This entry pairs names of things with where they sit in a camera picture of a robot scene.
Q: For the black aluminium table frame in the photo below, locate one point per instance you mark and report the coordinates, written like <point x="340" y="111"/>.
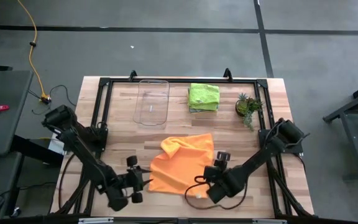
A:
<point x="182" y="81"/>

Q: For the grey microfiber towel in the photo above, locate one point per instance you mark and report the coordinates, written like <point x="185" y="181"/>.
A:
<point x="194" y="110"/>

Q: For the grey metal desk frame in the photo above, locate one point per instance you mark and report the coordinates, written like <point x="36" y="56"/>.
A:
<point x="356" y="140"/>

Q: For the orange microfiber towel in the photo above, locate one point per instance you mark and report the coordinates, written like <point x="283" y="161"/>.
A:
<point x="182" y="165"/>

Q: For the white paper sheet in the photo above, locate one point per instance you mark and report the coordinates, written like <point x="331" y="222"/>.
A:
<point x="54" y="144"/>

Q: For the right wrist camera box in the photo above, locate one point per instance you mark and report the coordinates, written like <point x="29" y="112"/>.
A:
<point x="223" y="156"/>

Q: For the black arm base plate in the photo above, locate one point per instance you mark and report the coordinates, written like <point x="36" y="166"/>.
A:
<point x="294" y="148"/>
<point x="65" y="146"/>

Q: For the clear plastic bin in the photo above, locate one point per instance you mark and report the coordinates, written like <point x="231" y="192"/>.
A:
<point x="151" y="102"/>

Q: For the grey side table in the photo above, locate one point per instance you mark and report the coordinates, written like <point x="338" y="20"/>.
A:
<point x="8" y="140"/>

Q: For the lime green microfiber towel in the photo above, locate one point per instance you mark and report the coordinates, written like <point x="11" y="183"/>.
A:
<point x="204" y="95"/>

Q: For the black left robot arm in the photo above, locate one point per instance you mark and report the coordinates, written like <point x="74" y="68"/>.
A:
<point x="82" y="152"/>

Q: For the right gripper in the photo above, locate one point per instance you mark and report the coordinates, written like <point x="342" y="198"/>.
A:
<point x="213" y="173"/>

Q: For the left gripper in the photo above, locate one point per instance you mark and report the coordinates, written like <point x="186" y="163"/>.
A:
<point x="134" y="182"/>

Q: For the black frame clamp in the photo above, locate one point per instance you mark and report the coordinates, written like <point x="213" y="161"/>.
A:
<point x="132" y="76"/>
<point x="227" y="75"/>

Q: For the succulent in black pot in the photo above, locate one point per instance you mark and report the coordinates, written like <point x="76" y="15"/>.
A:
<point x="244" y="105"/>

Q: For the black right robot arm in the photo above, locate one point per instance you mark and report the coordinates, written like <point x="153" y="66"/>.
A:
<point x="253" y="161"/>

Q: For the silver frame bracket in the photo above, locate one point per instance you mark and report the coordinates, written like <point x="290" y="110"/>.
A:
<point x="269" y="221"/>
<point x="95" y="221"/>

